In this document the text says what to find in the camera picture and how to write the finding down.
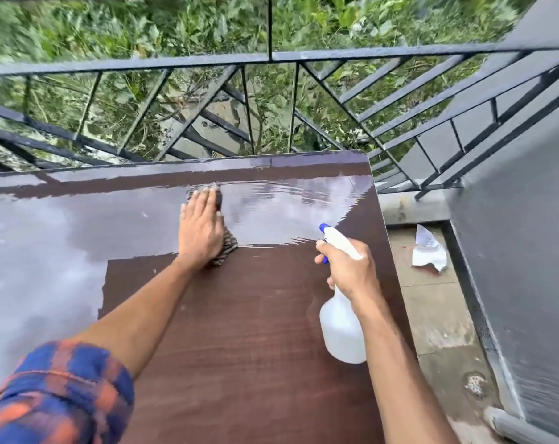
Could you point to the person's left hand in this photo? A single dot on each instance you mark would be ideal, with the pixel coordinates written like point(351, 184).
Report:
point(199, 233)

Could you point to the person's right hand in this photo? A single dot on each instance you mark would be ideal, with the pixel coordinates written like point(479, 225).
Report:
point(351, 272)

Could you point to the person's right fingers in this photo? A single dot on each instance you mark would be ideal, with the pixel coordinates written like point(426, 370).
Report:
point(330, 258)

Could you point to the person's left fingers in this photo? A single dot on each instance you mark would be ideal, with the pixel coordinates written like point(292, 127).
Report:
point(201, 201)

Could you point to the dark patterned cleaning cloth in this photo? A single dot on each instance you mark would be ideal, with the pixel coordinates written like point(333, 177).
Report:
point(224, 240)

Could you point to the white spray bottle blue nozzle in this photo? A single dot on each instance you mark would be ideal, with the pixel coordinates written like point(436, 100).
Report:
point(342, 319)

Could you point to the person's right forearm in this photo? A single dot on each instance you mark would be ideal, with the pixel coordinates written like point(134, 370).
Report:
point(399, 369)

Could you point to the person's left forearm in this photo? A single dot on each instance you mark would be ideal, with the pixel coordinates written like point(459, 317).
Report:
point(136, 314)

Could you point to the brown wooden table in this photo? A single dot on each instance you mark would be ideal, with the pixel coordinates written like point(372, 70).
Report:
point(205, 291)

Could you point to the crumpled white paper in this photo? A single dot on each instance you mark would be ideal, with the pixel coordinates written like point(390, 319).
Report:
point(428, 252)

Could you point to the black metal balcony railing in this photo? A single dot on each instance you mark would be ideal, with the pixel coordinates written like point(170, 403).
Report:
point(279, 110)

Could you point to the green leafy bushes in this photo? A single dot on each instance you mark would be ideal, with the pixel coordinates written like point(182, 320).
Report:
point(242, 27)

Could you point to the blue orange plaid shirt sleeve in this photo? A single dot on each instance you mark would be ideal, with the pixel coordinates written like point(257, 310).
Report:
point(57, 393)

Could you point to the grey pipe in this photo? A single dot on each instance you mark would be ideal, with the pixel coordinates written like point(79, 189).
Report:
point(515, 427)

